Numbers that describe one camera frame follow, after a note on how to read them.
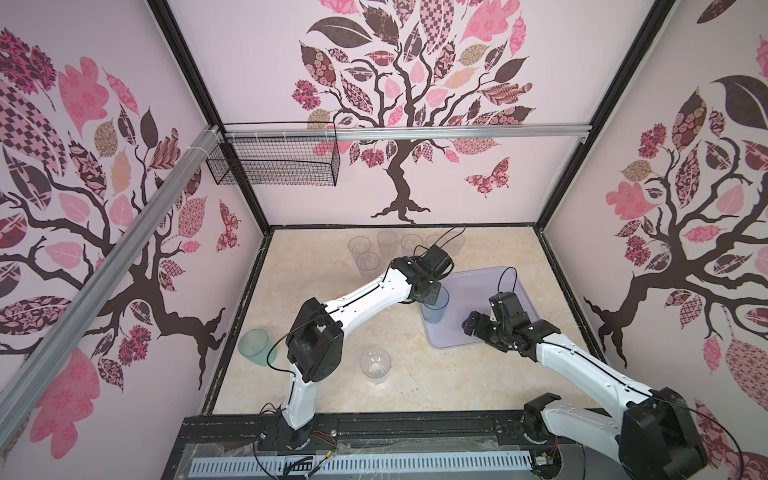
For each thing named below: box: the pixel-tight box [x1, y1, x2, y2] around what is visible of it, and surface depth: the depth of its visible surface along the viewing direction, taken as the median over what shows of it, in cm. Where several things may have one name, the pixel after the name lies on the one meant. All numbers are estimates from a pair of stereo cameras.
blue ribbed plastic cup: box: [423, 285, 450, 324], surface depth 85 cm
